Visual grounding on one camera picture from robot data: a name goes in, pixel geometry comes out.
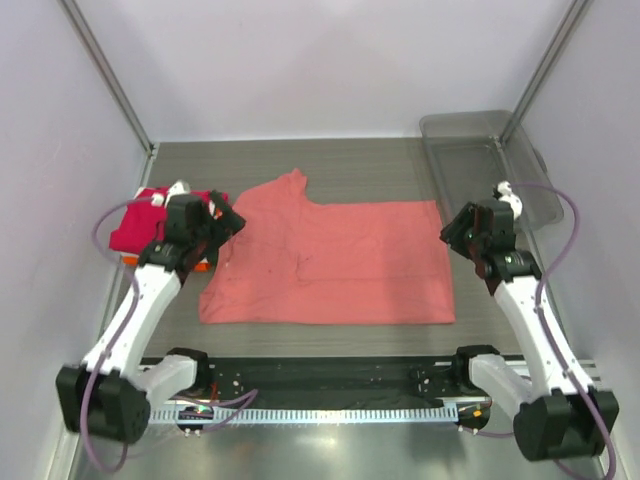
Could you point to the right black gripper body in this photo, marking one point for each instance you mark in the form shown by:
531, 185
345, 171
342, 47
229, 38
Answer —
478, 244

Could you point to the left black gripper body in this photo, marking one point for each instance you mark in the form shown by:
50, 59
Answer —
203, 236

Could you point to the salmon pink t shirt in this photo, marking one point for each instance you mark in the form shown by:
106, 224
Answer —
297, 261

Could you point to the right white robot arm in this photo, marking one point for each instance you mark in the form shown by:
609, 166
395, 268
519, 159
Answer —
557, 413

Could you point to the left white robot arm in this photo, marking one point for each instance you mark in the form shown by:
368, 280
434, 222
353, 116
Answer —
106, 395

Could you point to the magenta folded t shirt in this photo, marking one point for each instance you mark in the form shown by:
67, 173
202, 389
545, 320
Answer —
143, 223

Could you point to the clear plastic bin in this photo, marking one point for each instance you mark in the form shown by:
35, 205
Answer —
467, 157

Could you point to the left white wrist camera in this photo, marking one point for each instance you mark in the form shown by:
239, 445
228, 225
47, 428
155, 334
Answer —
161, 196

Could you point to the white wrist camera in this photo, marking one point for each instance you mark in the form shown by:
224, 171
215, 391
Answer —
503, 192
161, 196

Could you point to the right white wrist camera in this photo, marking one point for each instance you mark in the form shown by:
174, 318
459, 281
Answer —
503, 192

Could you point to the aluminium frame rail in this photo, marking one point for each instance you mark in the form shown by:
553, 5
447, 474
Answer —
587, 373

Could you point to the slotted white cable duct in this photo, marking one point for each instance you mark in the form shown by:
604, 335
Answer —
185, 415

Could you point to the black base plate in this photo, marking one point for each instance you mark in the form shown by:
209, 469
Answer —
336, 383

